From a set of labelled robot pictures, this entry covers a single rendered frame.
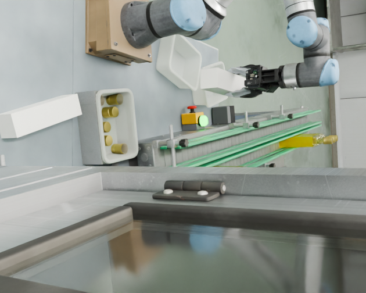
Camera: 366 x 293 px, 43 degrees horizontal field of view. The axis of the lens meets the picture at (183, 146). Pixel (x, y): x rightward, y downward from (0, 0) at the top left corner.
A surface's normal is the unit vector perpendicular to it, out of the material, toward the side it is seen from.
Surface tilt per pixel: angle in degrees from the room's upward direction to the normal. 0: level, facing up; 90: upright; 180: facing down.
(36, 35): 0
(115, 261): 90
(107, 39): 90
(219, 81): 0
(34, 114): 0
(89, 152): 90
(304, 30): 88
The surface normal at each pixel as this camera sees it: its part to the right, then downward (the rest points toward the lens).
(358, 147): -0.52, 0.14
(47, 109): 0.85, -0.02
